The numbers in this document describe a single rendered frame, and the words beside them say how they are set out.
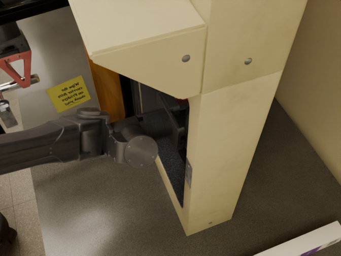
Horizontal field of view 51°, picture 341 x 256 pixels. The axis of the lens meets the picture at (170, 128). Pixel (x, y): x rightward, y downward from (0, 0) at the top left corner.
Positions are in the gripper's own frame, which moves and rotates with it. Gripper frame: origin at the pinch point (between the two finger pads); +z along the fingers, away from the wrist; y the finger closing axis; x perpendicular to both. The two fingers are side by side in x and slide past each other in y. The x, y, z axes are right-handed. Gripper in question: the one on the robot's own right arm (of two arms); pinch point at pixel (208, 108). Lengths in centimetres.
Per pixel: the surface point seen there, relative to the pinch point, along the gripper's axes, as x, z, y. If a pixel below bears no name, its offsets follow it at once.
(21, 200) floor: 121, -58, 66
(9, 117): 1.4, -36.4, 13.0
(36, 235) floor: 121, -54, 44
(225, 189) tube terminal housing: 5.9, -3.1, -14.6
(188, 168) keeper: -3.2, -10.8, -12.6
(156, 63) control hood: -29.4, -17.4, -14.0
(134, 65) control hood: -29.8, -19.7, -13.9
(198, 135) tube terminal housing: -14.7, -11.1, -14.3
